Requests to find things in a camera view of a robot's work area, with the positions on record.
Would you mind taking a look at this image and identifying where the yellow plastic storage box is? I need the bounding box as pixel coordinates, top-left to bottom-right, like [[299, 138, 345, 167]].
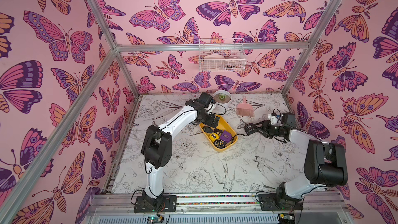
[[200, 115, 238, 152]]

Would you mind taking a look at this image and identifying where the small yellow tape measure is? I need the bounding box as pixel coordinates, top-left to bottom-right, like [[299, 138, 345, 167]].
[[209, 133, 220, 142]]

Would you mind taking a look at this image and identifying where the purple tape measure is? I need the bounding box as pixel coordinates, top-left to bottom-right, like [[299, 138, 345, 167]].
[[219, 130, 233, 144]]

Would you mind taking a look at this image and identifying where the yellow black tape measure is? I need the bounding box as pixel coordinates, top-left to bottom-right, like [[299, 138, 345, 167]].
[[214, 139, 226, 149]]

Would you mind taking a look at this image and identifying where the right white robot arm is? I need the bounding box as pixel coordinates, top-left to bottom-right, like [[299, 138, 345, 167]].
[[244, 113, 348, 203]]

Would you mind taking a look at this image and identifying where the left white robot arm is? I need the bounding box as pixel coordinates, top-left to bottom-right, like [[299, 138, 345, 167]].
[[141, 92, 219, 200]]

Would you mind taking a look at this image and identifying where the white plant pot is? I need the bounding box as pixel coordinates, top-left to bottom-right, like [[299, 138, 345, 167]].
[[212, 90, 232, 106]]

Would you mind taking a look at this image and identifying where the pink hand brush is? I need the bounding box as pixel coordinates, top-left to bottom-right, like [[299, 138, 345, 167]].
[[236, 96, 255, 117]]

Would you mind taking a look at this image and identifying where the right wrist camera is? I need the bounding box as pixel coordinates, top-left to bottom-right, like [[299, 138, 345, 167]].
[[268, 113, 282, 125]]

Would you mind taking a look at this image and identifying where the white wire wall basket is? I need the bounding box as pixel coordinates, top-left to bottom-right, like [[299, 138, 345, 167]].
[[198, 42, 247, 73]]

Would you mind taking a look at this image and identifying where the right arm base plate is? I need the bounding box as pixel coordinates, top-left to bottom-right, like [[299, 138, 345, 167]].
[[256, 193, 303, 211]]

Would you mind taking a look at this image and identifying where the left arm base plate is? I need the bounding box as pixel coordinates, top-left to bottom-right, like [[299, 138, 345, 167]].
[[134, 195, 177, 213]]

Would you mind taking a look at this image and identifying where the aluminium front rail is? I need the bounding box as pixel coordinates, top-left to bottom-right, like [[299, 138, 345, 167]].
[[84, 191, 354, 224]]

